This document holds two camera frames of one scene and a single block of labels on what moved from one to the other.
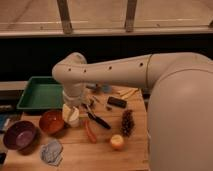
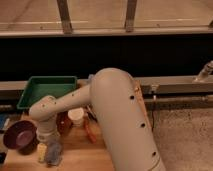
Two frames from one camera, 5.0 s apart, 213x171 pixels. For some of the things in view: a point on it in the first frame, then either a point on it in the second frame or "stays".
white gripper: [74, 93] to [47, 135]
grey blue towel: [51, 152] stays
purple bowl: [23, 136] stays
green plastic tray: [41, 93] stays
